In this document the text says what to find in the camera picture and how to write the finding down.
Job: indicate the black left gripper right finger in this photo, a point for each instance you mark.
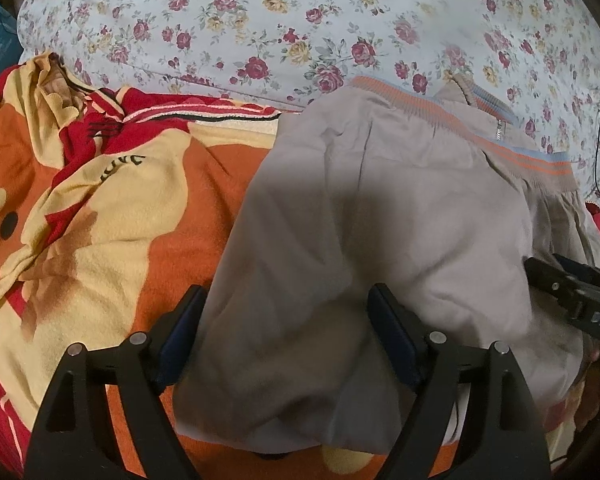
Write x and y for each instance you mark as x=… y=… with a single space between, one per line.
x=483 y=390

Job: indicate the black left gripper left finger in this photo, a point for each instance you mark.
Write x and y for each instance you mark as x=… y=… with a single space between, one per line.
x=95 y=394

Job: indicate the beige zip jacket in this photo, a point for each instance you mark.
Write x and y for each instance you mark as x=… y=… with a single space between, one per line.
x=442 y=199

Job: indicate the right hand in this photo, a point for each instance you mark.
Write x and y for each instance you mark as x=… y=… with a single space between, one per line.
x=589 y=405

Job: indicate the red orange yellow blanket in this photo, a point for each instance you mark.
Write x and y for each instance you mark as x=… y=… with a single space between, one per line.
x=112 y=204

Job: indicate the floral white bed sheet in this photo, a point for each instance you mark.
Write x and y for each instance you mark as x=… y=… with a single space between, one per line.
x=541 y=57

